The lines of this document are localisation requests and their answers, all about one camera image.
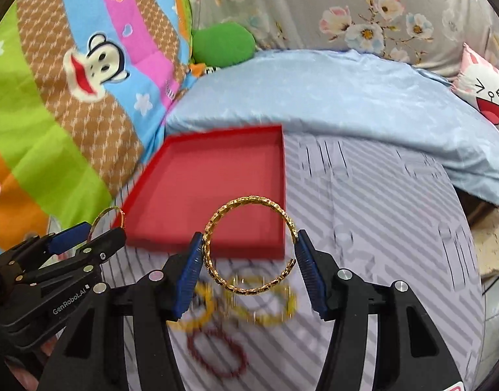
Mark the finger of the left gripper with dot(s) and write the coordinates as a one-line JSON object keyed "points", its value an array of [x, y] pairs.
{"points": [[98, 248], [36, 250]]}

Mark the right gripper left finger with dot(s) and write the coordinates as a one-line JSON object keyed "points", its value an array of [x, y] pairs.
{"points": [[90, 353]]}

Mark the red jewelry tray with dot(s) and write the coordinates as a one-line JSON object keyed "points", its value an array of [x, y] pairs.
{"points": [[192, 175]]}

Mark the green plush toy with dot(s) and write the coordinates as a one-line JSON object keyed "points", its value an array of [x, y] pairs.
{"points": [[223, 45]]}

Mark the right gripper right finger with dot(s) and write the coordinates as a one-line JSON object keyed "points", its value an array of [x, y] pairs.
{"points": [[411, 353]]}

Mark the light blue pillow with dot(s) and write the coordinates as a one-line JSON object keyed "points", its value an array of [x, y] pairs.
{"points": [[349, 94]]}

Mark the person's left hand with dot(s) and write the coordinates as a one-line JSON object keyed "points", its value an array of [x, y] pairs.
{"points": [[29, 373]]}

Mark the grey striped bed sheet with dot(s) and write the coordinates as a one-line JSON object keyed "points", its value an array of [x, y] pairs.
{"points": [[383, 212]]}

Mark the grey floral quilt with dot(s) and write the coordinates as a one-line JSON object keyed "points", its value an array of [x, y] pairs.
{"points": [[429, 34]]}

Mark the pink white cat cushion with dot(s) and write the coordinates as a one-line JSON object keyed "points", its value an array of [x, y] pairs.
{"points": [[477, 83]]}

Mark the colourful monkey cartoon quilt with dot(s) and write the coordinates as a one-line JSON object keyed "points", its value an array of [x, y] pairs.
{"points": [[85, 86]]}

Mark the thin gold red bangle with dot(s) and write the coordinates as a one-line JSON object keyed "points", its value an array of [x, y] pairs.
{"points": [[105, 216]]}

